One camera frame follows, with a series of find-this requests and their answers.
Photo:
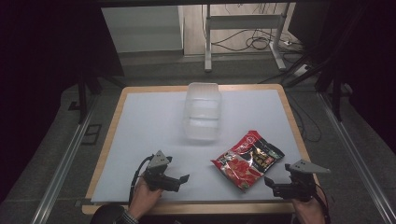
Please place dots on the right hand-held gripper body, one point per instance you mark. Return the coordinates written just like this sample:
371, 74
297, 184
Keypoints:
299, 183

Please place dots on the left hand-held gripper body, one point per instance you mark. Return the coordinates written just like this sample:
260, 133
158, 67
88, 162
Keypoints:
157, 174

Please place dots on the person's left hand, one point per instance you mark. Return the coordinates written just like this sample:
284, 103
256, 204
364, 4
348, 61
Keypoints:
144, 197

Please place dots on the person's right hand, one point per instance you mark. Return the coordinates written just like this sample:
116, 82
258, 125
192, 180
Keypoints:
308, 211

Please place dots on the red snack packet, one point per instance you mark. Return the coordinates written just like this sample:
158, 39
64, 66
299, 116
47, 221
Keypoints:
249, 160

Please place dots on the white table mat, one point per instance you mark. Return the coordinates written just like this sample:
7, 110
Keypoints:
149, 130

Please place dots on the clear plastic container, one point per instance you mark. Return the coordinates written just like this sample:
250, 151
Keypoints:
202, 113

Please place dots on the black floor plate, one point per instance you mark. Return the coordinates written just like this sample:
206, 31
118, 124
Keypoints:
91, 134

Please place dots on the black metal stand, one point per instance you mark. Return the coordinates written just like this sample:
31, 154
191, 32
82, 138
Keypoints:
84, 96
336, 93

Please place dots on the white power strip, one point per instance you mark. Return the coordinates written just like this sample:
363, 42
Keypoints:
301, 70

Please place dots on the white cabinet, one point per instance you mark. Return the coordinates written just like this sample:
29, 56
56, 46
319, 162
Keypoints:
143, 29

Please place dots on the aluminium floor rail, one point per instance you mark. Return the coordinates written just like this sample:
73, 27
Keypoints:
355, 155
63, 165

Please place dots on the white metal desk frame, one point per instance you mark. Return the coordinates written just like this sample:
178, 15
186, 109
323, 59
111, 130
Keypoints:
244, 21

